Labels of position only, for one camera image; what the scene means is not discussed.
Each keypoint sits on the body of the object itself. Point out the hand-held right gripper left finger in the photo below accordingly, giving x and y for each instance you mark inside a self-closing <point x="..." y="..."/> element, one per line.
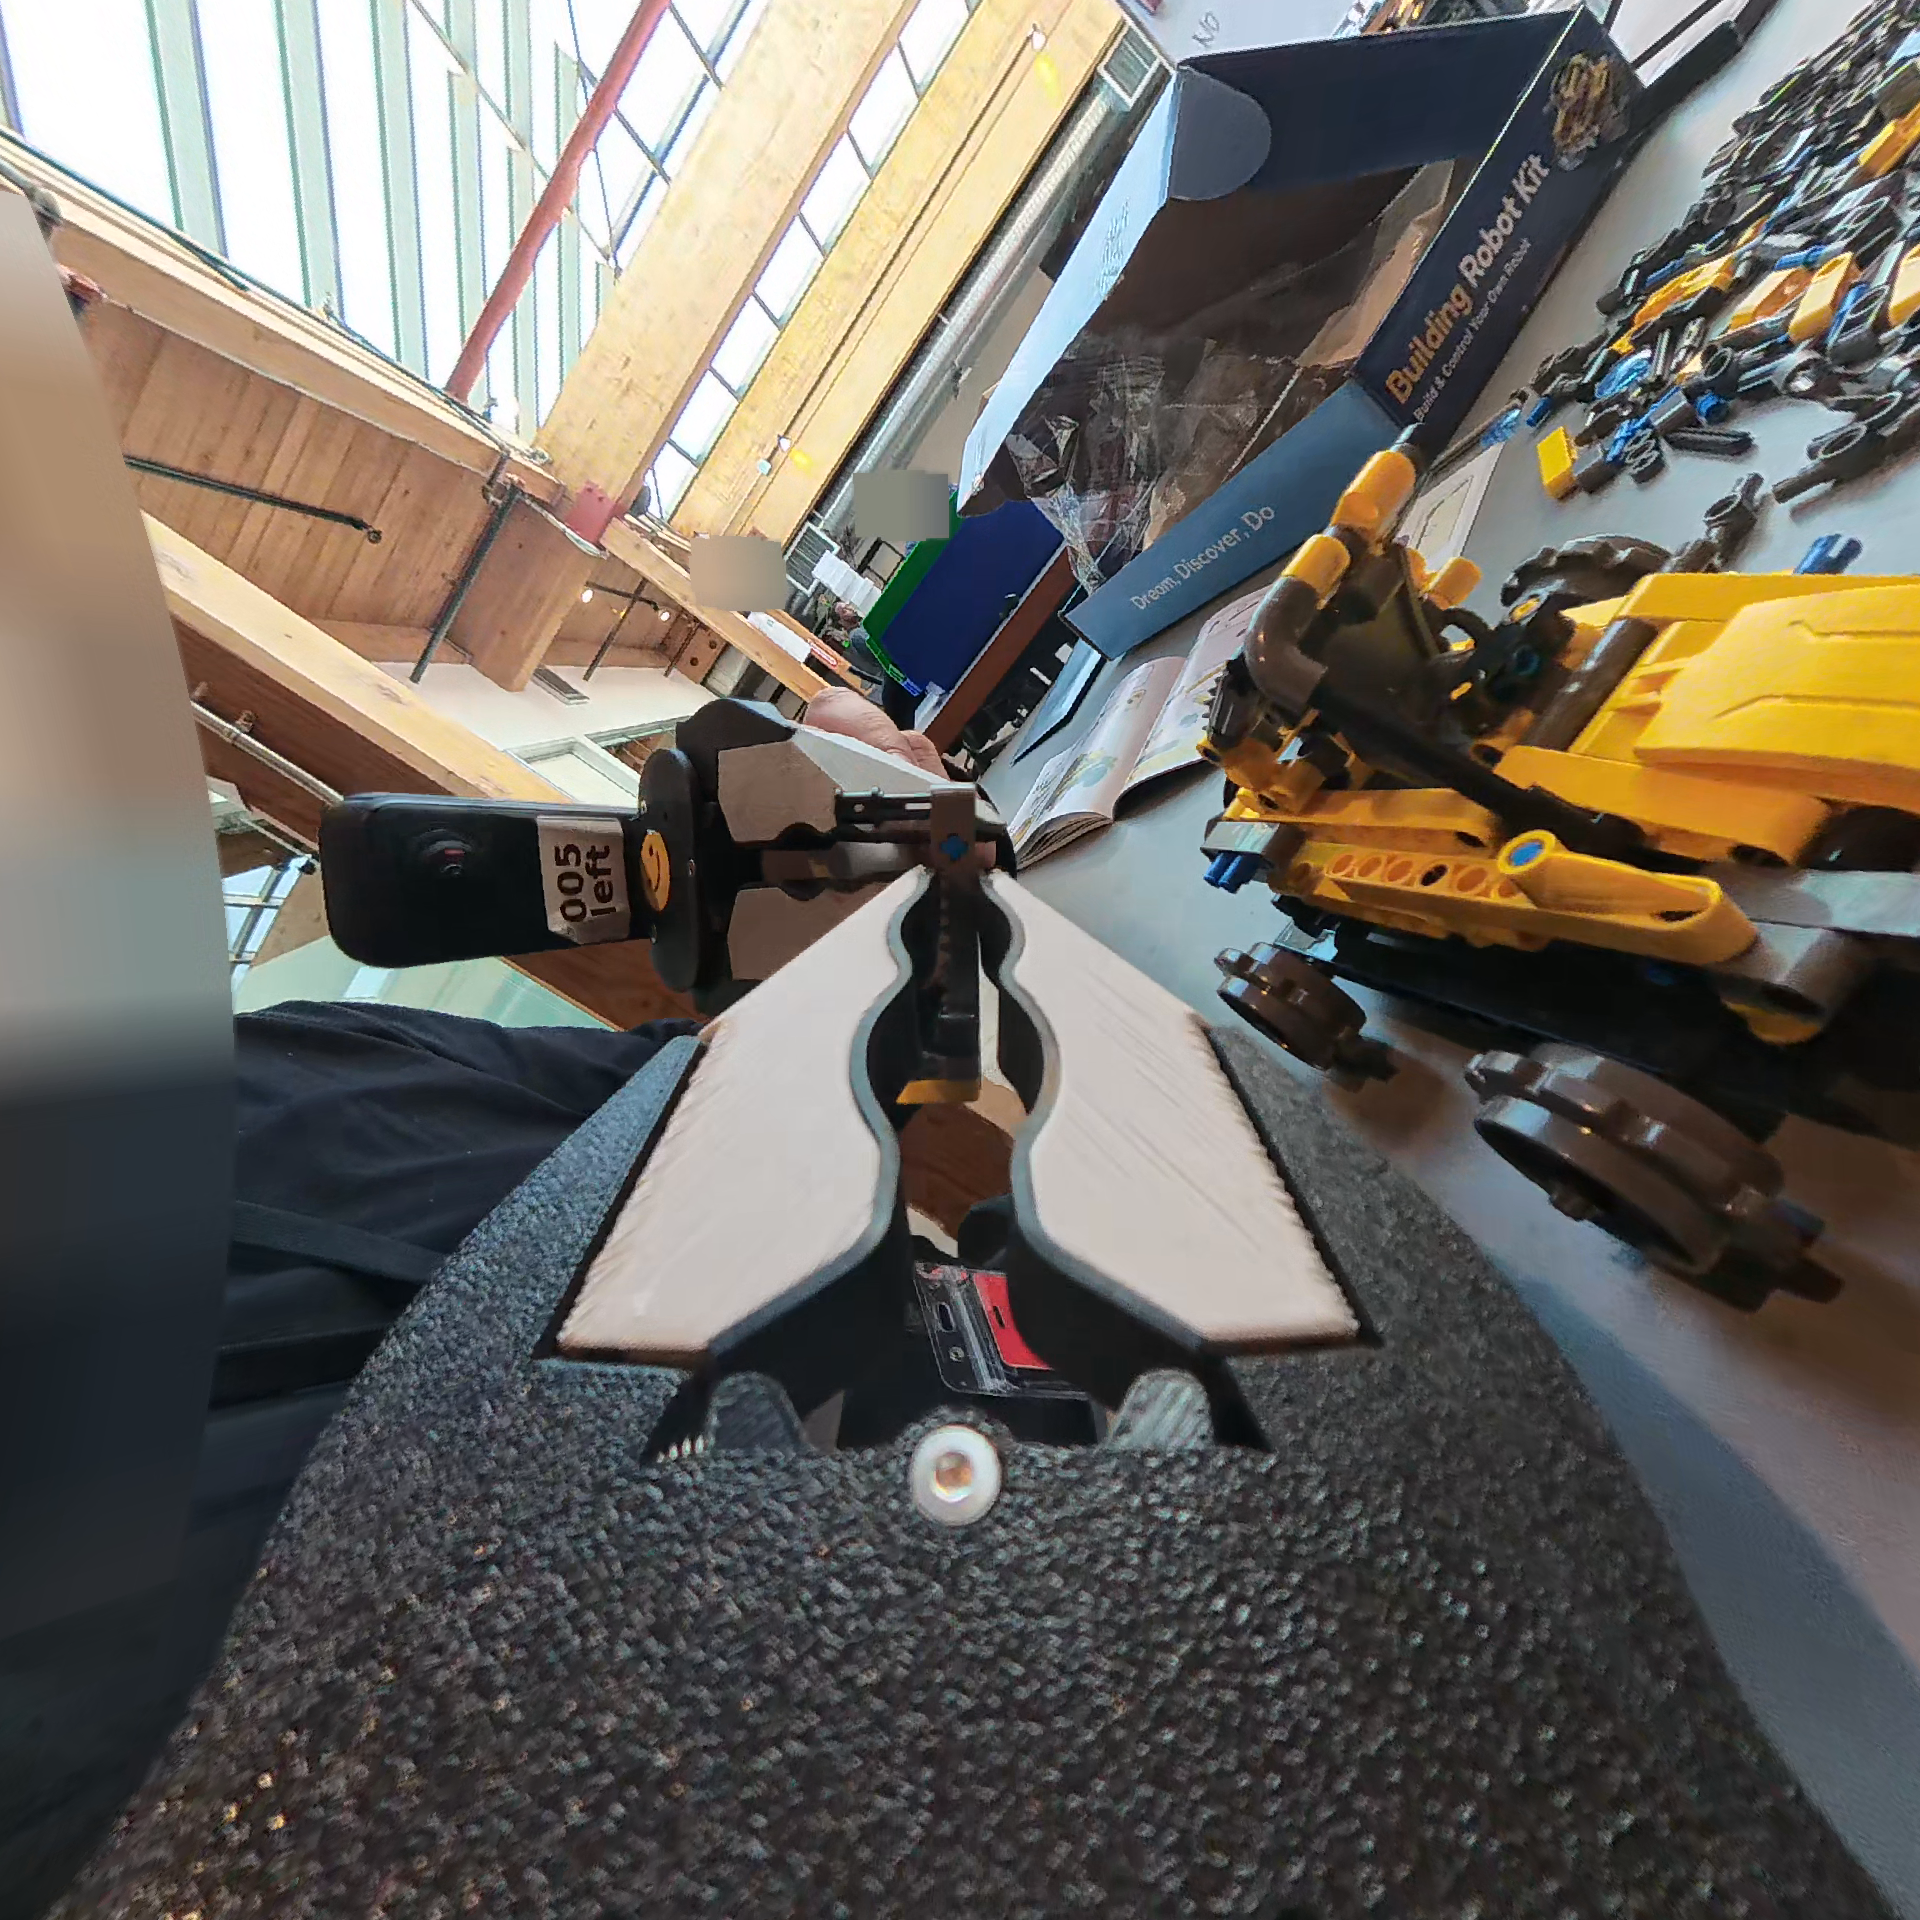
<point x="751" y="1201"/>

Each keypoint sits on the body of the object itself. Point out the yellow toy brick vehicle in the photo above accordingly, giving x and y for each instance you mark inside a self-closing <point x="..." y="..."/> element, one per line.
<point x="1726" y="705"/>

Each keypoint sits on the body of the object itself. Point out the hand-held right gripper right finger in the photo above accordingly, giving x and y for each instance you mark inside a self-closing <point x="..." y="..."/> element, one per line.
<point x="1170" y="1201"/>

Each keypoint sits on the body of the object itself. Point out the open instruction booklet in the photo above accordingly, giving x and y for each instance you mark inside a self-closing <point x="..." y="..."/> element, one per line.
<point x="1111" y="750"/>

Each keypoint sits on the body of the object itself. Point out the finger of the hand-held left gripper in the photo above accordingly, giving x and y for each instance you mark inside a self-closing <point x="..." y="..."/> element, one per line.
<point x="796" y="781"/>
<point x="780" y="931"/>

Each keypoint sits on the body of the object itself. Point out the person's black jacket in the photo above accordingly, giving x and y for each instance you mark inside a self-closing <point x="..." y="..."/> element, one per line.
<point x="420" y="1110"/>

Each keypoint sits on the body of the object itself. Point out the blue and green panel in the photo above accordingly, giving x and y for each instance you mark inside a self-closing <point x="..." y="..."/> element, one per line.
<point x="960" y="600"/>

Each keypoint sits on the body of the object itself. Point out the dark blue cardboard kit box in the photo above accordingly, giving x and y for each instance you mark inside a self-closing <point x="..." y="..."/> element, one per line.
<point x="1440" y="300"/>

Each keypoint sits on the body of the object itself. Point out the red ceiling pipe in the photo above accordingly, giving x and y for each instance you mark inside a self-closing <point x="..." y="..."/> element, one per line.
<point x="562" y="181"/>

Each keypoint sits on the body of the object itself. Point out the pile of dark brick pieces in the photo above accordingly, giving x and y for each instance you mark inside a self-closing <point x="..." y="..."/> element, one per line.
<point x="1801" y="300"/>

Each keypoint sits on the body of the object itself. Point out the person's left hand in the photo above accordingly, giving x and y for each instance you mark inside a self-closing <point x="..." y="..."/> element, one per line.
<point x="877" y="723"/>

